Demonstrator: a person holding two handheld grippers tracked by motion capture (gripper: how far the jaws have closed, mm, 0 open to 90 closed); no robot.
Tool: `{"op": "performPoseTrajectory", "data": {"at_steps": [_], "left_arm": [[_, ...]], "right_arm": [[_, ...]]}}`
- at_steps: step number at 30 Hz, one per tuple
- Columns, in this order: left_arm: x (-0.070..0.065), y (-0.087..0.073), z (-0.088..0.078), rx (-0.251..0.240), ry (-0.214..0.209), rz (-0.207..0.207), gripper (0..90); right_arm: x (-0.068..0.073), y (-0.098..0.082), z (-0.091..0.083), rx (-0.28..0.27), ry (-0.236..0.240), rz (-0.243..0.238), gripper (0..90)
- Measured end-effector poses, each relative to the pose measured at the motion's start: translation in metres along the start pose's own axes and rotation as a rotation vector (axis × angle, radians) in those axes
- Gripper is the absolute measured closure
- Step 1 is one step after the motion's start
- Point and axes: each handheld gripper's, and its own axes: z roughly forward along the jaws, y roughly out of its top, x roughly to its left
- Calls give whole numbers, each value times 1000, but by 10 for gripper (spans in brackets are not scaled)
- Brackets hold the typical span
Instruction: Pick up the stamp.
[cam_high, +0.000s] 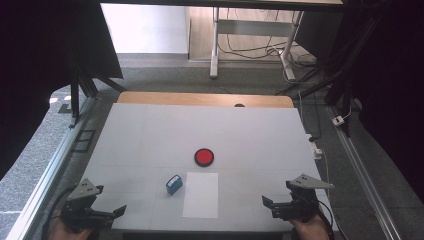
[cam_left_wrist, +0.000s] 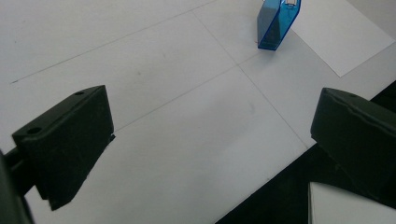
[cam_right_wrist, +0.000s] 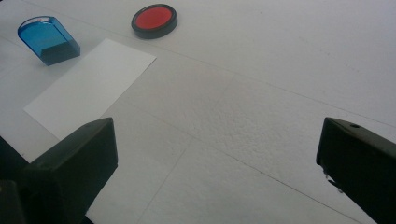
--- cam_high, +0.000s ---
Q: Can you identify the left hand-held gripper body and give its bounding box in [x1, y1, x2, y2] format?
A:
[60, 178, 116, 233]

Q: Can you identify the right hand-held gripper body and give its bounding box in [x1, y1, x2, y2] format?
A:
[271, 173, 335, 224]

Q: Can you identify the blue stamp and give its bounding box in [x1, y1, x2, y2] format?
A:
[165, 174, 184, 197]

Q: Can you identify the red ink pad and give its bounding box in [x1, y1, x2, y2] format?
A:
[194, 148, 215, 168]

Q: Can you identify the person's left hand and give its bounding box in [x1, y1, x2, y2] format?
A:
[48, 217, 93, 240]

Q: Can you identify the person's right hand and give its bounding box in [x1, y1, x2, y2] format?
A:
[288, 205, 332, 240]

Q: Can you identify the white power strip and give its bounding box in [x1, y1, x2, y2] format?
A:
[305, 133, 323, 161]

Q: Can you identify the white paper sheet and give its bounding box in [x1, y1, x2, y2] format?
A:
[182, 171, 220, 220]

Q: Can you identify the black metal stand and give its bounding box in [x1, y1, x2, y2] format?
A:
[275, 13, 388, 138]
[64, 49, 128, 130]

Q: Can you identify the black curtain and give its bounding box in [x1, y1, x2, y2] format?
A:
[0, 0, 124, 181]
[294, 0, 424, 196]

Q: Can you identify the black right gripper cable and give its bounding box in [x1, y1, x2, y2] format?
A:
[316, 199, 336, 240]

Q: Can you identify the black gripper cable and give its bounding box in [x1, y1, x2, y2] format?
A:
[316, 199, 336, 240]
[41, 185, 78, 240]

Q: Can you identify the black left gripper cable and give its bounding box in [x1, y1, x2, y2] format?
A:
[41, 185, 78, 240]

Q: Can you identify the aluminium floor rail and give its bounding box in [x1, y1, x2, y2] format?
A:
[5, 96, 98, 240]
[324, 104, 403, 240]

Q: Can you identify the black floor hatch frame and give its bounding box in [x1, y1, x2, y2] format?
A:
[72, 129, 97, 154]

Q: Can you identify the black floor cable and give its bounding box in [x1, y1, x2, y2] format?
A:
[218, 8, 318, 68]

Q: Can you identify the white desk frame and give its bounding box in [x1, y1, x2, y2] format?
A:
[209, 6, 305, 82]

